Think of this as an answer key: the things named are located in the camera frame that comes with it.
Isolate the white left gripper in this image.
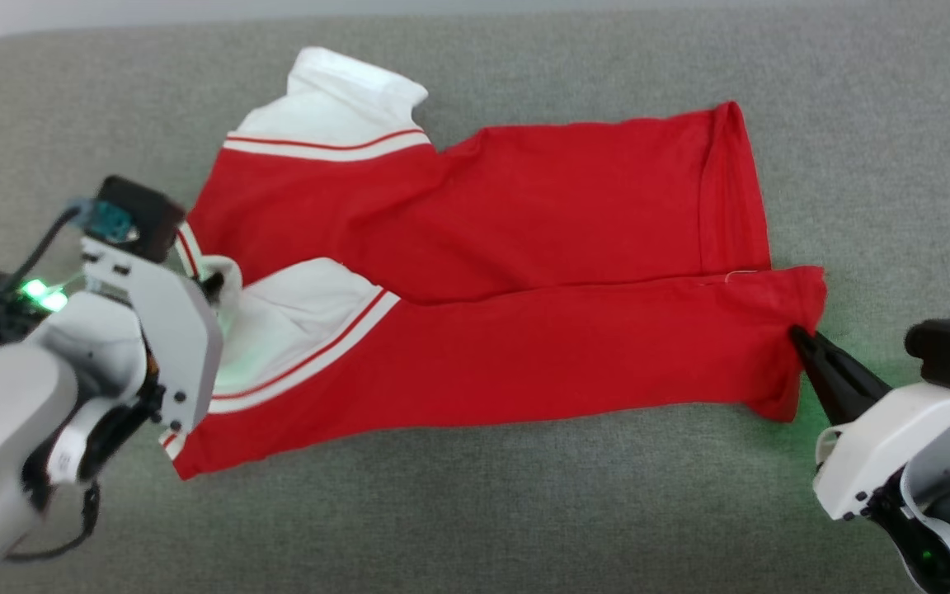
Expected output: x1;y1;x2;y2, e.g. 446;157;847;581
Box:
79;235;226;434

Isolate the black left camera cable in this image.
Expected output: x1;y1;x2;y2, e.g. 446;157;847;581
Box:
3;205;87;291

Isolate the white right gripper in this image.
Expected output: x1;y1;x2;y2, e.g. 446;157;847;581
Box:
788;326;950;522

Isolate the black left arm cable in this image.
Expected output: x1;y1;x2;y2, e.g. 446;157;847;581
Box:
7;483;102;563

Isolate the red and white garment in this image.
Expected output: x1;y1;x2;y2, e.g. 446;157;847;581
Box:
160;47;828;481

